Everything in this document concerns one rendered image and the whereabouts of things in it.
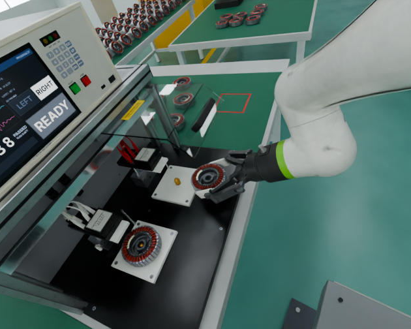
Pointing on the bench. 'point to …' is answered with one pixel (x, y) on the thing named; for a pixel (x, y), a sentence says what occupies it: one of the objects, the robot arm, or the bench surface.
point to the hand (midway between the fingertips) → (209, 179)
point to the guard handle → (203, 115)
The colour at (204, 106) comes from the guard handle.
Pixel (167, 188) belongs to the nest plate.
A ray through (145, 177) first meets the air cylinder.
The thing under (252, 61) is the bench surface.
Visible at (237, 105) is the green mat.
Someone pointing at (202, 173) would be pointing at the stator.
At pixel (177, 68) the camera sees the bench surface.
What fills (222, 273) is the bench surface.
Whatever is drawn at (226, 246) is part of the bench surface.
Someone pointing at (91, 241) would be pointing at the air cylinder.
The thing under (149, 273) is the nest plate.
